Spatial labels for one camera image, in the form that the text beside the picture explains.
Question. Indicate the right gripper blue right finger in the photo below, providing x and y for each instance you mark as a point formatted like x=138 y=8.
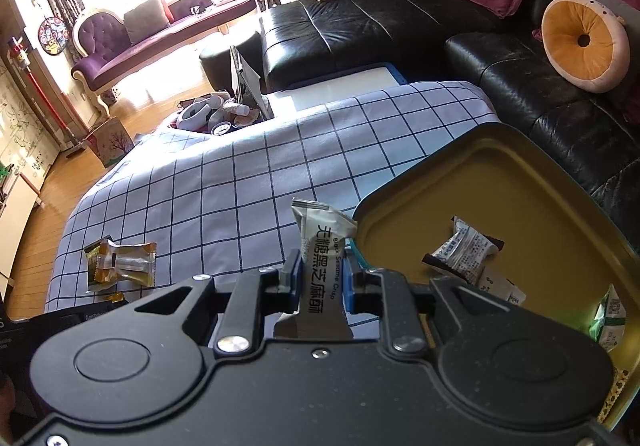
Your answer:
x=362 y=291

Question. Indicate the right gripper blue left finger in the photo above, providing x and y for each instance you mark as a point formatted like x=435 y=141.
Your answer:
x=290 y=282

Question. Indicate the white sesame crisp packet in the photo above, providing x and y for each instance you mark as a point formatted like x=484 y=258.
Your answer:
x=320 y=315

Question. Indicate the white black snack packet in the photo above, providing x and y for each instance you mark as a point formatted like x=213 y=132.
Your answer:
x=464 y=253

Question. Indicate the green white snack packet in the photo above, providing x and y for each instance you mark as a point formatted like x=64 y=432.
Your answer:
x=608 y=324

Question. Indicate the red white snack packet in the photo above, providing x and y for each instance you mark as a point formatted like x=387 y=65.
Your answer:
x=494 y=283

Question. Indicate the white checked tablecloth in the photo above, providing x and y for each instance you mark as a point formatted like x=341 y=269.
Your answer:
x=221 y=204

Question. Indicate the blue tin box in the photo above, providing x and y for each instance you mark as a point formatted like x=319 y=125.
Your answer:
x=560 y=249

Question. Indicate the yellow candy wrapper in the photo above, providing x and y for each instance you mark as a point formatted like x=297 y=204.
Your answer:
x=114 y=297

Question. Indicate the orange silver snack packet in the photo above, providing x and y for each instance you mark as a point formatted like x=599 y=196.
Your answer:
x=108 y=263

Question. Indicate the white neck massager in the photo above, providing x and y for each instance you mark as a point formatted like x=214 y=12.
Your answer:
x=207 y=111

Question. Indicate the tablet on stand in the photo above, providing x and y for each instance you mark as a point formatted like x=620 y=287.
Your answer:
x=246 y=86

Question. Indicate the tree print paper bag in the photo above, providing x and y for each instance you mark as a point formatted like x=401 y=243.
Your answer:
x=110 y=142

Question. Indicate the black round ottoman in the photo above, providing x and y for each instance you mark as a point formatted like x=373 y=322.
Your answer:
x=215 y=57

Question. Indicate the black leather sofa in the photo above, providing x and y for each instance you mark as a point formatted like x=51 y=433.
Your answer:
x=594 y=137

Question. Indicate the white low tv cabinet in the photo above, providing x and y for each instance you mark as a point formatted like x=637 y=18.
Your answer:
x=20 y=194

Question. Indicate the purple chaise longue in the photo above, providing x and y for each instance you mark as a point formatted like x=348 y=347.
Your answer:
x=110 y=51

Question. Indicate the grey cushion on chaise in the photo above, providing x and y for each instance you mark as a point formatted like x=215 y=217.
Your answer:
x=145 y=20

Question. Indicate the orange round plush cushion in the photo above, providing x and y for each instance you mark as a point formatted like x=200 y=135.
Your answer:
x=586 y=43

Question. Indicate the red stick vacuum cleaner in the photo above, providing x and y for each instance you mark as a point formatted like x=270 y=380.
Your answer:
x=21 y=59

